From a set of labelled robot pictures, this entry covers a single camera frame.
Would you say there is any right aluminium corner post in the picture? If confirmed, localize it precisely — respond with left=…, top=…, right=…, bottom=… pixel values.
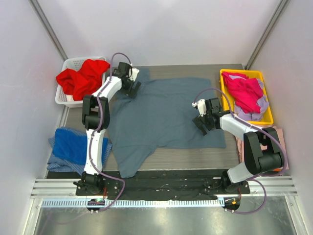
left=244, top=0, right=290, bottom=70

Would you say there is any aluminium corner post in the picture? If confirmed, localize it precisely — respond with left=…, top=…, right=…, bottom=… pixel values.
left=244, top=0, right=290, bottom=70
left=29, top=0, right=68, bottom=61

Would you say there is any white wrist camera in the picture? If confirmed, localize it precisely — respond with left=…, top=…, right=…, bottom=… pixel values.
left=129, top=68, right=140, bottom=82
left=192, top=99, right=207, bottom=117

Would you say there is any magenta pink t shirt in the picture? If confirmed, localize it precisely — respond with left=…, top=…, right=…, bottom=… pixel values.
left=222, top=71, right=263, bottom=114

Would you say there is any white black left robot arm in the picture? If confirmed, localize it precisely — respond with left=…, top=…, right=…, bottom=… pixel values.
left=77, top=62, right=141, bottom=195

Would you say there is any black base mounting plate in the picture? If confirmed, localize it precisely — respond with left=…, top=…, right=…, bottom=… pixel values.
left=74, top=169, right=250, bottom=201

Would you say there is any light pink folded t shirt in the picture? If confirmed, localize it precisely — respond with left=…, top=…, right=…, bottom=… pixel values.
left=235, top=126, right=286, bottom=163

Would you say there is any left aluminium corner post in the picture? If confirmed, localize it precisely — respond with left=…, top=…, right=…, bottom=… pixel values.
left=29, top=0, right=68, bottom=61

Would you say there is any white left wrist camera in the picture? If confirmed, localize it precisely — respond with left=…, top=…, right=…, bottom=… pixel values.
left=129, top=68, right=140, bottom=82

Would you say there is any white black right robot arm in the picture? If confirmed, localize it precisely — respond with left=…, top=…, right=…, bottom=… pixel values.
left=192, top=98, right=287, bottom=193

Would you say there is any aluminium front frame rail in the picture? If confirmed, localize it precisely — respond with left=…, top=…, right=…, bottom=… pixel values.
left=31, top=176, right=298, bottom=198

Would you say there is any red t shirt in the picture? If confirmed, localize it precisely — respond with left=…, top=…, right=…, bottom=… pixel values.
left=56, top=59, right=110, bottom=101

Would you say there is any grey-blue t shirt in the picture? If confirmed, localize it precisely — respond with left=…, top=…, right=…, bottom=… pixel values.
left=108, top=69, right=226, bottom=178

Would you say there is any lavender purple t shirt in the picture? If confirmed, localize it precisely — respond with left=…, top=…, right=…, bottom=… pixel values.
left=233, top=79, right=269, bottom=121

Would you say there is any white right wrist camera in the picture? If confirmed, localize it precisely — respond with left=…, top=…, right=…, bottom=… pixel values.
left=192, top=99, right=207, bottom=117

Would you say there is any white slotted cable duct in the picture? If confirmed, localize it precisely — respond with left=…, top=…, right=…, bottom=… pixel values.
left=41, top=197, right=224, bottom=209

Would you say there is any white perforated plastic basket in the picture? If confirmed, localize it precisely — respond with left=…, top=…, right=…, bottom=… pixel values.
left=55, top=56, right=106, bottom=108

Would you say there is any yellow plastic tray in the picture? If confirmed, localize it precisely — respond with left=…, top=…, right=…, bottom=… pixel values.
left=220, top=69, right=273, bottom=125

